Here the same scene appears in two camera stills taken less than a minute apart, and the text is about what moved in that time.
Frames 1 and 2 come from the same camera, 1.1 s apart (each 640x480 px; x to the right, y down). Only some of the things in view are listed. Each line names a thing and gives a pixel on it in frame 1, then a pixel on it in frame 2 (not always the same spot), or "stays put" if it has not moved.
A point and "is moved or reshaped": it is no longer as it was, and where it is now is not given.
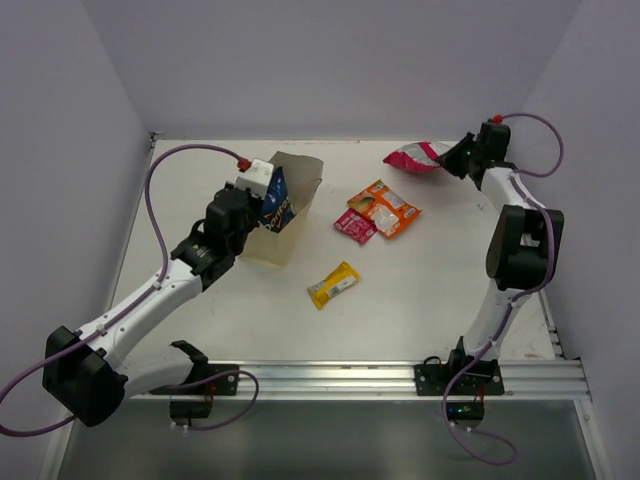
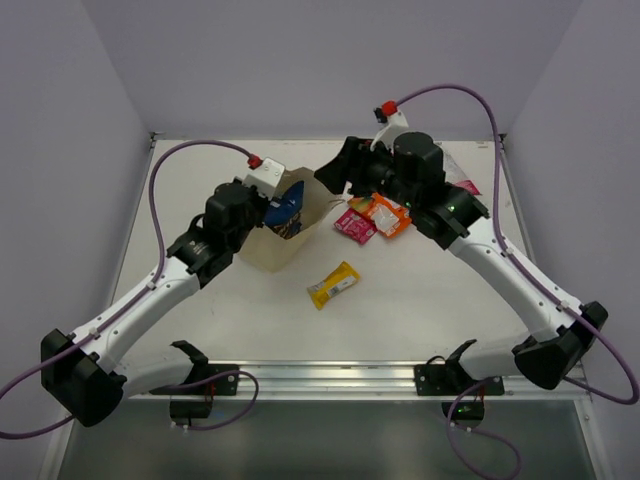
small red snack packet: (356, 225) stays put
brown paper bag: (304, 175) is moved or reshaped
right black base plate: (481, 379) stays put
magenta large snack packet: (419, 157) is moved or reshaped
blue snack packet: (277, 209) is moved or reshaped
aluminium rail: (557, 381) stays put
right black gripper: (448, 159) -> (352, 164)
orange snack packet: (390, 212) stays put
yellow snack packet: (342, 278) stays put
